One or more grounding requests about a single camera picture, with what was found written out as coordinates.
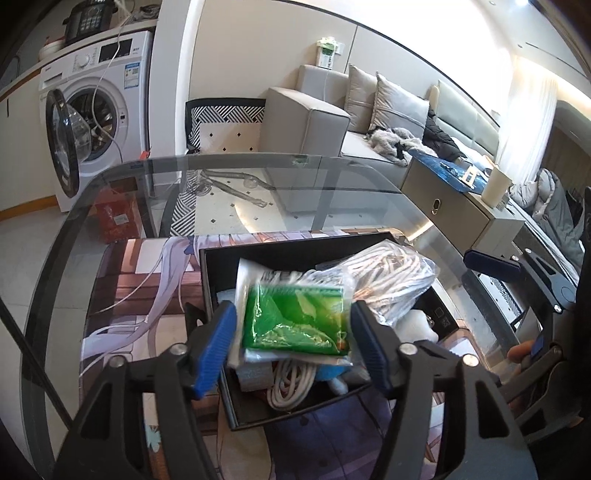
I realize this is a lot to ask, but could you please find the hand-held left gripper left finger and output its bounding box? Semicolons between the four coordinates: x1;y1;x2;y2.
51;300;238;480

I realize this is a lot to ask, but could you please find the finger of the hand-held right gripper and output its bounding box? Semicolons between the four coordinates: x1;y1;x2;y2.
464;249;578;315

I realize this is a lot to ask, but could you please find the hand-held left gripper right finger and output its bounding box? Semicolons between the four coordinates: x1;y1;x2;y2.
349;302;539;480

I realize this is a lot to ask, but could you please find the white cable with blue plug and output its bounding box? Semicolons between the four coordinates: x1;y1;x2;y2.
316;364;352;384

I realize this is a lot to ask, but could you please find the white plush toy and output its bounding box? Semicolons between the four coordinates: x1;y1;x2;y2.
397;309;439;342

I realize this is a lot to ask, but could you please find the black cardboard box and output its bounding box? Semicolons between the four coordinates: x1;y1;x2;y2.
198;232;465;432

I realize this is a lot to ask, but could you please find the bagged striped cord bundle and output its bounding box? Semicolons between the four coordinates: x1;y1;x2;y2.
295;240;438;326

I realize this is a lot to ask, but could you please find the green packet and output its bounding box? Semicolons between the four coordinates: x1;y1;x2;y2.
241;282;352;356

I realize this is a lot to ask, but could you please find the bagged cream rope coil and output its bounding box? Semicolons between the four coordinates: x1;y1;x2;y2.
268;357;319;411

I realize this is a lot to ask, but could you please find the person's right hand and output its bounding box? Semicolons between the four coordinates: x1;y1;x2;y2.
507;340;539;367

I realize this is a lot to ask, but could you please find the grey foam block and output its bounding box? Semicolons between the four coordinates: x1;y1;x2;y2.
238;357;273;393

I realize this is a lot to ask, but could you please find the beige low cabinet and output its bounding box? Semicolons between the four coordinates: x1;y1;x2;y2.
401;150;527;252

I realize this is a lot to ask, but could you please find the grey down jacket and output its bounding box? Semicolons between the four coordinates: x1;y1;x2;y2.
512;168;585;268

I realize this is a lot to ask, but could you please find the printed desk mat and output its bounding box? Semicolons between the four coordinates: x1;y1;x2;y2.
76;226;467;480

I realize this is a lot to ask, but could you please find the black jacket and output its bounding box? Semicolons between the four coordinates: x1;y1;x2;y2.
422;108;462;160

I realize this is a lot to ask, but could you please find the white curtain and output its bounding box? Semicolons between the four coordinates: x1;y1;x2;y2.
496;60;561;185

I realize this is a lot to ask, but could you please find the grey furry blanket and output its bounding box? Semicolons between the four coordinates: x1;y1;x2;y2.
367;127;423;162

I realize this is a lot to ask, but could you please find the red box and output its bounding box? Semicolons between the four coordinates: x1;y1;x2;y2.
92;187;148;243

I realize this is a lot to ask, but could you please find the grey sofa cushion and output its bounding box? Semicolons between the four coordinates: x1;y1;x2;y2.
344;64;384;134
369;71;430;139

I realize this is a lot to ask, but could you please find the beige sofa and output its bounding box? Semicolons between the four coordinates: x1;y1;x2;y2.
259;64;502;213

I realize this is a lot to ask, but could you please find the white washing machine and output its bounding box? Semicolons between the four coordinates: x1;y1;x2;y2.
38;30;155;213

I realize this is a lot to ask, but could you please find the white cabinet with wooden top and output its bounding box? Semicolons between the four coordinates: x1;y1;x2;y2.
0;60;58;222

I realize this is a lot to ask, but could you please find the black pressure cooker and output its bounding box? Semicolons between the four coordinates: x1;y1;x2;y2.
62;0;116;44

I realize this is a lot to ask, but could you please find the clear hose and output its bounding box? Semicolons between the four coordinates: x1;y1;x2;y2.
198;168;273;208

